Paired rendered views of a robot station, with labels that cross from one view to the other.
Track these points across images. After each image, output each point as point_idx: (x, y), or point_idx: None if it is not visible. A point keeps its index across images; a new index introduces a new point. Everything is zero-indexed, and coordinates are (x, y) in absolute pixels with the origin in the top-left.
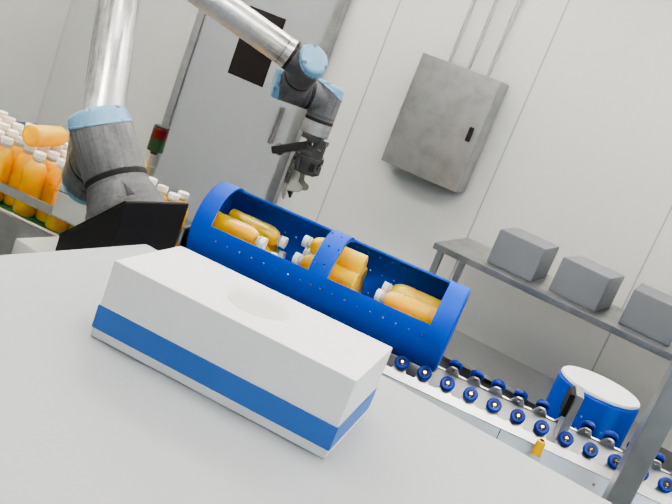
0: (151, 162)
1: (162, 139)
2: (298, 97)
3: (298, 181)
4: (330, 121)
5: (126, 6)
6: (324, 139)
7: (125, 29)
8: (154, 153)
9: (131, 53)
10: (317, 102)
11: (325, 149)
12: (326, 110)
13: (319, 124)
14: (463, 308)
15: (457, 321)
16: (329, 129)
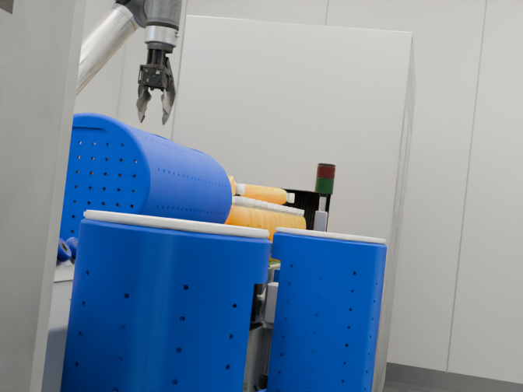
0: (319, 206)
1: (318, 176)
2: (138, 13)
3: (142, 96)
4: (152, 19)
5: (103, 17)
6: (151, 41)
7: (92, 31)
8: (319, 195)
9: (91, 47)
10: (145, 8)
11: (153, 51)
12: (148, 11)
13: (145, 28)
14: (120, 153)
15: (97, 168)
16: (153, 29)
